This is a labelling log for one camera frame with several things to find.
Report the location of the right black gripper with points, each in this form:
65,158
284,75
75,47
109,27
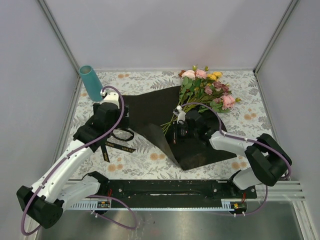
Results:
176,138

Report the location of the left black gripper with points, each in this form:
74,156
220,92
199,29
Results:
124,123

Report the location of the black wrapping paper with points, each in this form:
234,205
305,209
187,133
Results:
148,111

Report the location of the black printed ribbon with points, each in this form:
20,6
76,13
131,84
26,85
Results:
117,146

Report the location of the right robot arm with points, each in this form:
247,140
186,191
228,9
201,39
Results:
268,162

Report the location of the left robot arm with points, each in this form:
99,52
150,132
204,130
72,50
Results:
47,199

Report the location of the teal cylindrical vase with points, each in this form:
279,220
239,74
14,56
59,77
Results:
91,83

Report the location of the floral tablecloth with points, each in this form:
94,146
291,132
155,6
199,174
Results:
246,118

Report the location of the flower bouquet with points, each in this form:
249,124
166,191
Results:
202,86

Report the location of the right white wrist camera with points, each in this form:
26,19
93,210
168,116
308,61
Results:
180,114

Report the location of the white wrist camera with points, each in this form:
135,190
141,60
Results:
180,114
110,97

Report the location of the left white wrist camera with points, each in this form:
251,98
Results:
110,97

